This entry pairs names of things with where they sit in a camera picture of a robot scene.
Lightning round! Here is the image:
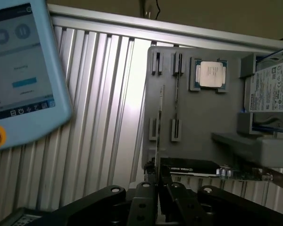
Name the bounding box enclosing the Toshiba hard disk white label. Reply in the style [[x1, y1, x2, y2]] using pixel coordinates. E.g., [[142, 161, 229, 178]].
[[244, 60, 283, 132]]

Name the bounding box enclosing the light blue teach pendant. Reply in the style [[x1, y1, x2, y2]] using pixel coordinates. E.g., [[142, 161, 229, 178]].
[[0, 0, 74, 153]]

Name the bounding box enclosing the aluminium table frame rail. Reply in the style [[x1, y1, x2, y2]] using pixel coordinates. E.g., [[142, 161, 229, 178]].
[[47, 3, 283, 52]]

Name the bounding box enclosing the black NVIDIA graphics card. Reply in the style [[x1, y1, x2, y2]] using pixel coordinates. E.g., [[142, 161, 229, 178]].
[[159, 157, 274, 182]]

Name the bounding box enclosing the blue disk wire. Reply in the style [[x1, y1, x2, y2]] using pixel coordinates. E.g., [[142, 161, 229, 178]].
[[254, 43, 283, 62]]

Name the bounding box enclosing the grey parts rack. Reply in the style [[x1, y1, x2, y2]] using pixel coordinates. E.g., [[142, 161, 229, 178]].
[[141, 46, 283, 170]]

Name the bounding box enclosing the thin black cable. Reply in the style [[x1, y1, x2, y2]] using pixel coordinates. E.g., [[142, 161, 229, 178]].
[[154, 0, 162, 20]]

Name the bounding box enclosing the silver CPU on green board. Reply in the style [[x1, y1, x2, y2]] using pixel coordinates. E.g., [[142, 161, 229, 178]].
[[194, 59, 227, 89]]

